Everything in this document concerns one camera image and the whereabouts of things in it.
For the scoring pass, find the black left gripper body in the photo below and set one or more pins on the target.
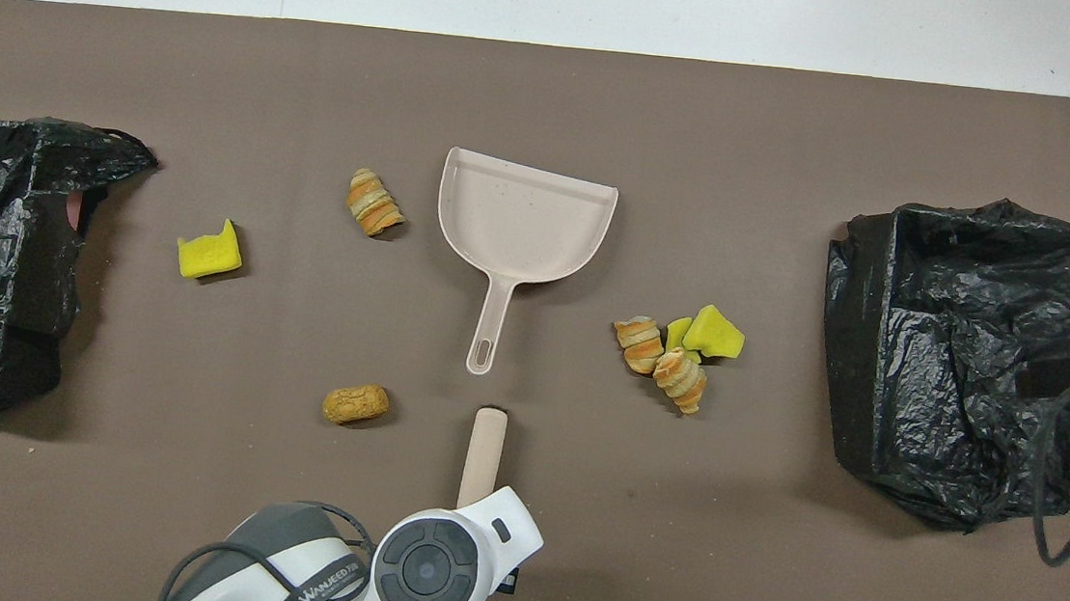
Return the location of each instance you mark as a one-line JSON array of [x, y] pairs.
[[510, 581]]

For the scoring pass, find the beige hand brush black bristles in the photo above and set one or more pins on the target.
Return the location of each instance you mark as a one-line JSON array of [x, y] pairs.
[[483, 451]]

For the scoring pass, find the brown bread roll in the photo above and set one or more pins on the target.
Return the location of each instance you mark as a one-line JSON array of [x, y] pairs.
[[355, 404]]

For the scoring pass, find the striped croissant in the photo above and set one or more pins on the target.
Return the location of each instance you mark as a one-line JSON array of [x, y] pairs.
[[681, 379], [374, 202], [638, 343]]

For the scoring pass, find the yellow-green sponge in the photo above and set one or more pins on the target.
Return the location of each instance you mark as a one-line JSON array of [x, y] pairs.
[[677, 332]]

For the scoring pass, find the beige plastic dustpan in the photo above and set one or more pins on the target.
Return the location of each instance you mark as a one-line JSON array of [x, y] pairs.
[[522, 232]]

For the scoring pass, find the yellow notched sponge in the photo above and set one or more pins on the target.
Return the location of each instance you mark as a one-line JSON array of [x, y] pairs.
[[208, 254]]

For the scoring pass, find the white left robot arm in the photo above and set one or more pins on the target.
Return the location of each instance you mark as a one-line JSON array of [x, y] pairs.
[[435, 563]]

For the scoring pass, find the right black bin bag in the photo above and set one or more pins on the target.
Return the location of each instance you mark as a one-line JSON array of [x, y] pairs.
[[954, 376]]

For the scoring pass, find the brown table mat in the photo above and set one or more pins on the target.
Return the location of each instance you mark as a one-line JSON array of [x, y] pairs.
[[754, 126]]

